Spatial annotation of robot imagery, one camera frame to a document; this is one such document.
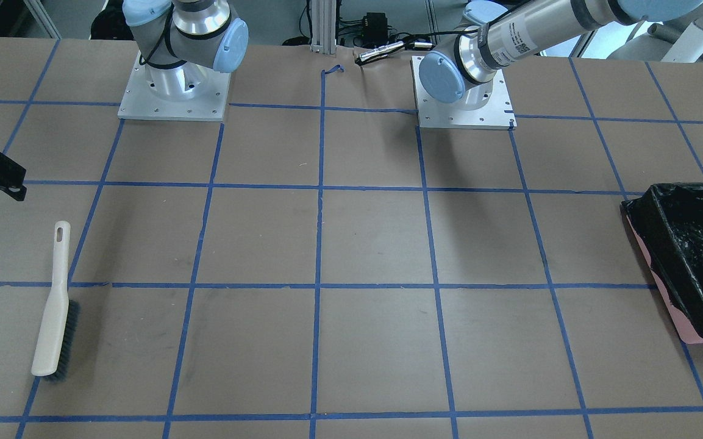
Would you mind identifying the beige hand brush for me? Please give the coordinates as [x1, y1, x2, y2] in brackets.
[30, 221, 80, 382]

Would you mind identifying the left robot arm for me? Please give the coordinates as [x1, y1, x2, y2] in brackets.
[418, 1, 699, 109]

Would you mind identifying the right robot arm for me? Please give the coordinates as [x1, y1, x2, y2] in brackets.
[118, 1, 250, 121]

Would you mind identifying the bin with black bag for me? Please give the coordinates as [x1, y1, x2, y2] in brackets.
[621, 182, 703, 344]

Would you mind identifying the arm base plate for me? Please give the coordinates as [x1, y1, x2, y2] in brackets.
[117, 55, 232, 123]
[412, 56, 518, 130]

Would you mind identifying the aluminium frame post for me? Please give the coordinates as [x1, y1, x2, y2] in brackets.
[309, 0, 338, 56]

